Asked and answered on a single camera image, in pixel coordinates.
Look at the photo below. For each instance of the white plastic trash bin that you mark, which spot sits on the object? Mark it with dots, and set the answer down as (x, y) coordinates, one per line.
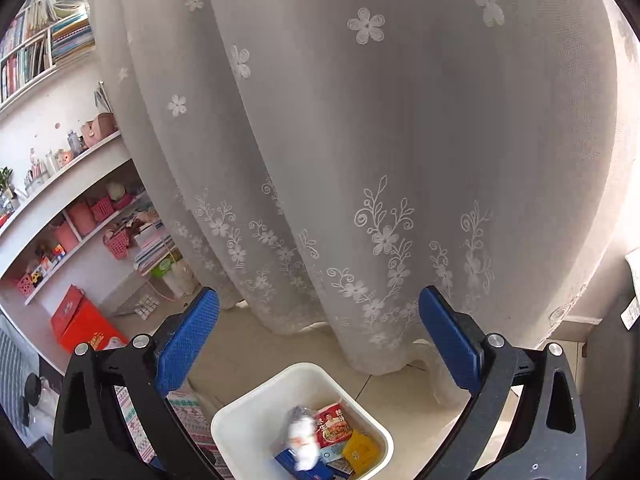
(250, 410)

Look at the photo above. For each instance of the green and white box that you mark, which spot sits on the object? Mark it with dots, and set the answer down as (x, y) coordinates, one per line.
(170, 272)

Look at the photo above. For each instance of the yellow sachet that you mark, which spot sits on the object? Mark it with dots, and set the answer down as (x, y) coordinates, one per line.
(361, 452)

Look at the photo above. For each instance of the row of books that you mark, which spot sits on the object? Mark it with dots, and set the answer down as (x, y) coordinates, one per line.
(35, 35)

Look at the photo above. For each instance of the red cardboard box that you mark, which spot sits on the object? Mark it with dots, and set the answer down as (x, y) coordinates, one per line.
(80, 320)

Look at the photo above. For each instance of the red food packet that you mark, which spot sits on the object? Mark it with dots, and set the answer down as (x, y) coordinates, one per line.
(335, 425)

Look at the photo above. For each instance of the pink handbag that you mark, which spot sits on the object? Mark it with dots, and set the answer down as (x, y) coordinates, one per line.
(99, 129)

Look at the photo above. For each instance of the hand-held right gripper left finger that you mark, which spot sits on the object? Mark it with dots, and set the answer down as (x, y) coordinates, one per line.
(187, 340)

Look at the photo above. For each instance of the dark blue packet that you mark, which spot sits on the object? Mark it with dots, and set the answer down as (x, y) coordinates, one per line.
(287, 462)

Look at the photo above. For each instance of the stack of notebooks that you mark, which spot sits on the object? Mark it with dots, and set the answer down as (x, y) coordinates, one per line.
(152, 252)

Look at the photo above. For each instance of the white floral lace curtain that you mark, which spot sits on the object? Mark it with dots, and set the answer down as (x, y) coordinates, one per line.
(375, 135)

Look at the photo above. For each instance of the checkered white tile board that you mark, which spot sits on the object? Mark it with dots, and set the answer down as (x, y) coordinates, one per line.
(144, 306)

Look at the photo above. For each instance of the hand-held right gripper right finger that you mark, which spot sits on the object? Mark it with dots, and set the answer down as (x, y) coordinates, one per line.
(450, 340)

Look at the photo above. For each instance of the clear plastic bottle white cap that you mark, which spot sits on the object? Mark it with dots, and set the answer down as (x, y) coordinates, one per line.
(302, 440)

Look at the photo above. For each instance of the patterned woven tablecloth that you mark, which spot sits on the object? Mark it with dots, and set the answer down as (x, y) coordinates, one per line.
(192, 420)

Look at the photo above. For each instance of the black round object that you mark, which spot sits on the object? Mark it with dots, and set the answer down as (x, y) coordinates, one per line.
(32, 390)

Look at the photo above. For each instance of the dark chair with white tag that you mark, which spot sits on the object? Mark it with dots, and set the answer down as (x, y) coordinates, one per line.
(612, 385)

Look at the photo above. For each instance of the white wall shelf unit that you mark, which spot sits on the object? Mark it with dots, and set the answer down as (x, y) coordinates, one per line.
(75, 170)

